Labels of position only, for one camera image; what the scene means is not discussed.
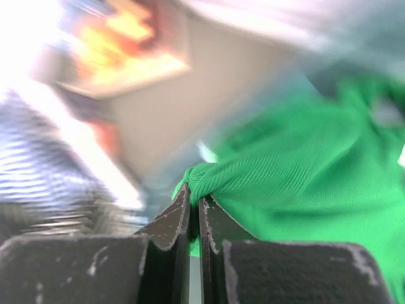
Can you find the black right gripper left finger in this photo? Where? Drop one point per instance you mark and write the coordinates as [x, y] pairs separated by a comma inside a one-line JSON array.
[[151, 266]]

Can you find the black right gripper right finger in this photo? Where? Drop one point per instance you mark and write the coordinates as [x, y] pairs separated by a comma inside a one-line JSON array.
[[236, 267]]

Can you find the green tank top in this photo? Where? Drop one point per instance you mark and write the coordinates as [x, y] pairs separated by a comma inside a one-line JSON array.
[[316, 169]]

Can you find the blue white striped tank top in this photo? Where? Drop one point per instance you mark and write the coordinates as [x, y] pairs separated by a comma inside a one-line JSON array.
[[37, 169]]

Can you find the orange cover book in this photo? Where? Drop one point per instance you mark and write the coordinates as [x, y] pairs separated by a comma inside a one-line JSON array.
[[112, 47]]

